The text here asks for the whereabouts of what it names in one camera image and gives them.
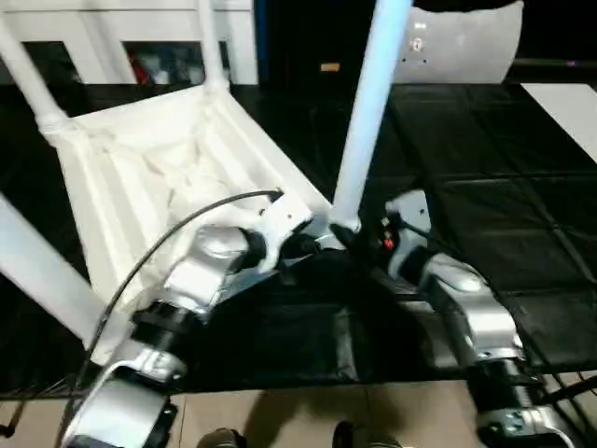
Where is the dark left robot foot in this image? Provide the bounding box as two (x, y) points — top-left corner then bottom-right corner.
(200, 427), (249, 448)

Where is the flat white board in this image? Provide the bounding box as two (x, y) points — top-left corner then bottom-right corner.
(521, 82), (597, 165)

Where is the dark right robot foot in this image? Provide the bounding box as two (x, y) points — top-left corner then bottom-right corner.
(331, 420), (404, 448)

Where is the dark robot foot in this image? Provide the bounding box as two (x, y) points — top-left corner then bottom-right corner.
(200, 427), (249, 448)
(331, 420), (404, 448)

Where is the white cabinet with glass doors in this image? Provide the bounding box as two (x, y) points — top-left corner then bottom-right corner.
(0, 0), (260, 90)

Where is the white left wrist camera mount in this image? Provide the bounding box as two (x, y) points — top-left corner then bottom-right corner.
(250, 194), (314, 273)

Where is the black stand leg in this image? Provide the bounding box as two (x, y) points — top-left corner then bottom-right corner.
(536, 373), (597, 404)

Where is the black cabinet with gold label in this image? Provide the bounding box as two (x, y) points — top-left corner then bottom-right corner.
(259, 0), (402, 90)

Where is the black work mat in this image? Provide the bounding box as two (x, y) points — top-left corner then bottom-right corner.
(0, 79), (597, 399)

